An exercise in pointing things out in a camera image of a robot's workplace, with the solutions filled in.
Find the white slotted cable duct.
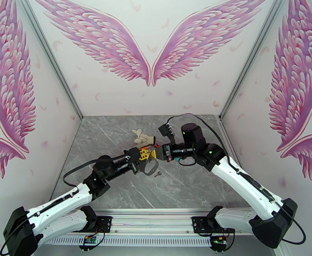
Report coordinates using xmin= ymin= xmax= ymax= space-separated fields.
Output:
xmin=43 ymin=235 xmax=215 ymax=247

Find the white knit glove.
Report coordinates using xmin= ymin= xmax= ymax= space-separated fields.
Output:
xmin=132 ymin=128 xmax=156 ymax=145

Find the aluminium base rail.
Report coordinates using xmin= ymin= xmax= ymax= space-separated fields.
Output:
xmin=65 ymin=209 xmax=252 ymax=233

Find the aluminium corner post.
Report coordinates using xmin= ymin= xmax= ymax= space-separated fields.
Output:
xmin=219 ymin=0 xmax=290 ymax=120
xmin=13 ymin=0 xmax=84 ymax=120

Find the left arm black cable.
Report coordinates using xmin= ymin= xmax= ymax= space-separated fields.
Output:
xmin=0 ymin=154 xmax=131 ymax=256

